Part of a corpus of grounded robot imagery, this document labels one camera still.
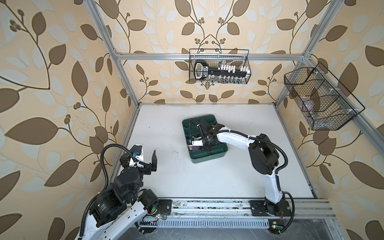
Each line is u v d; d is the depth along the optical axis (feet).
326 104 2.37
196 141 2.68
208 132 2.32
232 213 2.42
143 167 1.81
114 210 1.42
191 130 2.59
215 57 2.96
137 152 1.70
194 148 2.90
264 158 1.72
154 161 1.94
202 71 2.77
